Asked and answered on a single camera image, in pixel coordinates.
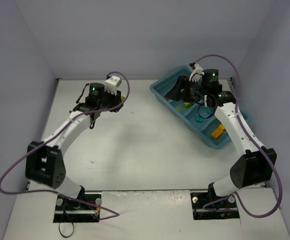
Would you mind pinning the orange lego plate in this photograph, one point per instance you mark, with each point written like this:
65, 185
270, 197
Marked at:
217, 133

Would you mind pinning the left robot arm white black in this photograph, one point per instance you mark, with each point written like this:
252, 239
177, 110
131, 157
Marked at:
45, 162

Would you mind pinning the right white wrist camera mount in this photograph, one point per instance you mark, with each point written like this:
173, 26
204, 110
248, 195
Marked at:
197, 72

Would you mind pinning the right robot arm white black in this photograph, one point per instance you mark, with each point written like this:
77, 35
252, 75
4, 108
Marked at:
255, 161

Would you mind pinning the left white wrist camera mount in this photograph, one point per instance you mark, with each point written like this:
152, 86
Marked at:
112, 84

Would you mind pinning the blue square lego brick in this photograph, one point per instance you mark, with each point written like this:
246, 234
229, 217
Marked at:
199, 119

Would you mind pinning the teal divided plastic tray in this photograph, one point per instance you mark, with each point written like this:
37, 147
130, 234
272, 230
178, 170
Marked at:
188, 115

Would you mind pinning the orange yellow lego brick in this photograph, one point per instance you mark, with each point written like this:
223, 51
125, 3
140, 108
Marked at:
221, 127

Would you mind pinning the small green square lego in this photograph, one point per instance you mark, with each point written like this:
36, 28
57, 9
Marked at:
188, 104

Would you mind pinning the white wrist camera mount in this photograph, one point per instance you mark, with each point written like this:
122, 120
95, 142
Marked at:
197, 72
112, 84

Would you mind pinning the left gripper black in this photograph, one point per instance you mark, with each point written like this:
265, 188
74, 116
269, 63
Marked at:
115, 100

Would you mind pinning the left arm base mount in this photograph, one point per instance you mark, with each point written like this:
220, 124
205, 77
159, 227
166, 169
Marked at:
69, 211

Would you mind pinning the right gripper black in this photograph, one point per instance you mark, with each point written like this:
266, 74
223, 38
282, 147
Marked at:
185, 87

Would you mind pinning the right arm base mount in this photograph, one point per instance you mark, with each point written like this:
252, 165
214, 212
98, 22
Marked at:
206, 207

